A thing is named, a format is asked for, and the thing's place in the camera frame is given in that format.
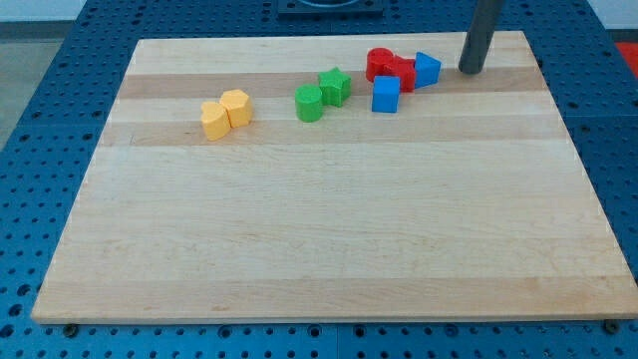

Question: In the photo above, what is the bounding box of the wooden board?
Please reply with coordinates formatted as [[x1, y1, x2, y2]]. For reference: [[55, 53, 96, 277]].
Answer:
[[32, 31, 637, 325]]

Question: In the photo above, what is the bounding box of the yellow hexagon block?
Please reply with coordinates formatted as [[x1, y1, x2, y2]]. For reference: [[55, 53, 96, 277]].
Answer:
[[219, 89, 253, 128]]

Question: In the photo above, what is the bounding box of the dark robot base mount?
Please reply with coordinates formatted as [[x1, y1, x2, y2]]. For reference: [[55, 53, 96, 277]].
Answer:
[[275, 0, 385, 19]]

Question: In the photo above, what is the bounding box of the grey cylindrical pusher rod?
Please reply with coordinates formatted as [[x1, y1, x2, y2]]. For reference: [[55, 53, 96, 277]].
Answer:
[[458, 0, 504, 75]]

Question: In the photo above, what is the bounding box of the green star block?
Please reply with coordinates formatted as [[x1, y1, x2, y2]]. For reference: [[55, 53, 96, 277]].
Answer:
[[318, 67, 352, 108]]

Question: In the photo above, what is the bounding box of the red cylinder block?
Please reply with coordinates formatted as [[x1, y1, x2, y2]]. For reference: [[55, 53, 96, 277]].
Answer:
[[365, 47, 395, 82]]

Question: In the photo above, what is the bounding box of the green cylinder block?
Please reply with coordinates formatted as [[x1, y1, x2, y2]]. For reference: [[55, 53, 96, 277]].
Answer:
[[295, 84, 323, 123]]

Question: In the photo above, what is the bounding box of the blue cube block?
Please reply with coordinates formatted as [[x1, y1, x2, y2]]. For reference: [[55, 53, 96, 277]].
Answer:
[[371, 76, 400, 113]]

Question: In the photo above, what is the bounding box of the red star block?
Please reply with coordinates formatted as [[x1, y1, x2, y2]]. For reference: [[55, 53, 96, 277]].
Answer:
[[383, 56, 416, 93]]

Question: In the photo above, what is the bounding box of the yellow heart block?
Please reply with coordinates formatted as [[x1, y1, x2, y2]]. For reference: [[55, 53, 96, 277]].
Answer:
[[200, 102, 231, 141]]

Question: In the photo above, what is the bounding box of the blue triangle block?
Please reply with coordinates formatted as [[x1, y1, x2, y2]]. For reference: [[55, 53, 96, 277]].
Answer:
[[414, 52, 442, 89]]

